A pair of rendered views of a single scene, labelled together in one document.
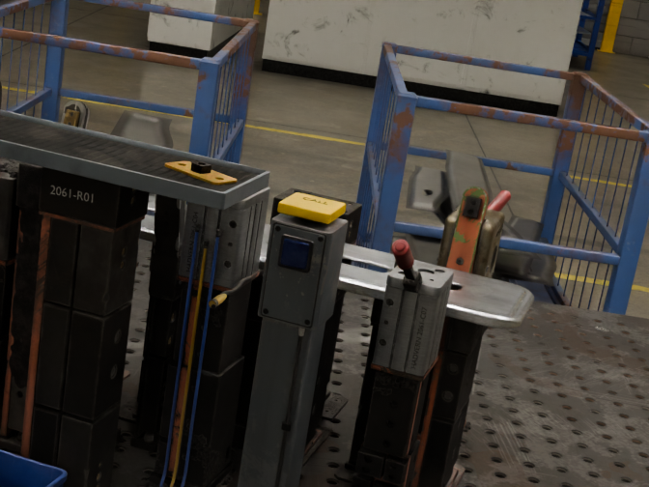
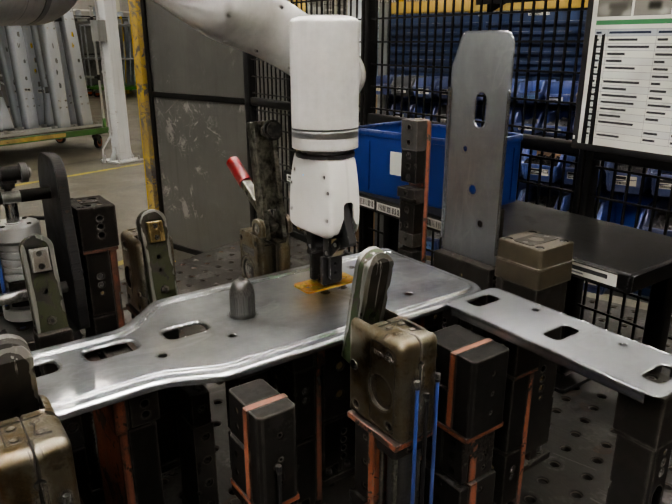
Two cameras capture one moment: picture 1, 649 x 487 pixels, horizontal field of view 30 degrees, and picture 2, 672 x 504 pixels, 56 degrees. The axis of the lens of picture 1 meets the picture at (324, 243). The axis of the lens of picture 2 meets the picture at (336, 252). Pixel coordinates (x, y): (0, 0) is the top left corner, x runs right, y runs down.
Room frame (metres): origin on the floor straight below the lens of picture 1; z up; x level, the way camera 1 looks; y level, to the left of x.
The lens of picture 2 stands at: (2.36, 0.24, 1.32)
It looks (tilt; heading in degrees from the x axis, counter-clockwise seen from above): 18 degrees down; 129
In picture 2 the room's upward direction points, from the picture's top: straight up
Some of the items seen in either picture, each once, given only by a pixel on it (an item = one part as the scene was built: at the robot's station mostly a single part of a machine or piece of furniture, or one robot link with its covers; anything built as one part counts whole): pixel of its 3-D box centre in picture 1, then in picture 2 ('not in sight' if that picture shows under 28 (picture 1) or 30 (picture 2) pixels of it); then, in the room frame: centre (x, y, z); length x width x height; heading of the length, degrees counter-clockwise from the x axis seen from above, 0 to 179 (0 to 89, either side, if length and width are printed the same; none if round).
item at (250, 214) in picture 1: (209, 337); not in sight; (1.48, 0.13, 0.90); 0.13 x 0.10 x 0.41; 164
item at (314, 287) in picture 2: not in sight; (326, 279); (1.85, 0.85, 1.02); 0.08 x 0.04 x 0.01; 75
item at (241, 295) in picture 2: not in sight; (242, 301); (1.82, 0.73, 1.02); 0.03 x 0.03 x 0.07
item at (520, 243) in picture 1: (479, 215); not in sight; (4.09, -0.52, 0.47); 1.20 x 0.80 x 0.95; 2
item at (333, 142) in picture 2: not in sight; (324, 139); (1.85, 0.85, 1.21); 0.09 x 0.08 x 0.03; 165
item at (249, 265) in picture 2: not in sight; (268, 332); (1.69, 0.90, 0.88); 0.07 x 0.06 x 0.35; 164
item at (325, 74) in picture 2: not in sight; (325, 72); (1.85, 0.86, 1.29); 0.09 x 0.08 x 0.13; 117
